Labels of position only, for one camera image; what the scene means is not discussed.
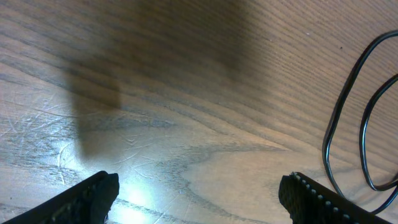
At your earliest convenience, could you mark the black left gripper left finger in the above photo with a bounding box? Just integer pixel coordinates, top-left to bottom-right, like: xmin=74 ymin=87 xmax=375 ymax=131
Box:
xmin=5 ymin=170 xmax=119 ymax=224

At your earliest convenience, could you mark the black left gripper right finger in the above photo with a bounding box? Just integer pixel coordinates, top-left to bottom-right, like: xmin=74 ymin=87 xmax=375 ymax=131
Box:
xmin=279 ymin=172 xmax=390 ymax=224

